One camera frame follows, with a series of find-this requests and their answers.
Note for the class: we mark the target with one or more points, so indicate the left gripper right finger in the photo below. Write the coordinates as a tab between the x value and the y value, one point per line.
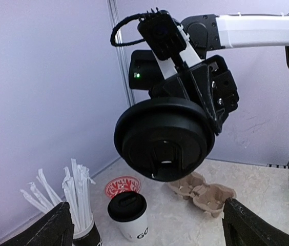
242	226

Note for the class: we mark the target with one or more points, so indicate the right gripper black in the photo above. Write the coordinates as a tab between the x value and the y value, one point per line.
209	84

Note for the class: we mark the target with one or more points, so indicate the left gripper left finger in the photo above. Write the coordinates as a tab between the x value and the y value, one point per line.
54	228

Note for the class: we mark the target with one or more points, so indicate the white paper cup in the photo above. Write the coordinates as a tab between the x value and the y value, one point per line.
135	230

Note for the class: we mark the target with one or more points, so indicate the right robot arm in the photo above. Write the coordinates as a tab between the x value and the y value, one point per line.
190	40

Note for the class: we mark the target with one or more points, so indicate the black cup with straws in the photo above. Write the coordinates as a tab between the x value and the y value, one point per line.
89	236

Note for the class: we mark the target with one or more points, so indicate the brown cardboard cup carrier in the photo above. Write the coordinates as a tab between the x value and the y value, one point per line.
209	198

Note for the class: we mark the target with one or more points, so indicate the white wrapped straws bundle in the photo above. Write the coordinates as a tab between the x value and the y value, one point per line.
75	186

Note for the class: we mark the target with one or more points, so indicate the red patterned white bowl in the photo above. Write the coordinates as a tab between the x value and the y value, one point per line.
122	184

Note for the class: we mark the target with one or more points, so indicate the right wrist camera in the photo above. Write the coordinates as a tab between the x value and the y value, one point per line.
167	40

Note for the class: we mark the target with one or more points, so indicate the right aluminium frame post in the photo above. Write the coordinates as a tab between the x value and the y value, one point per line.
121	56

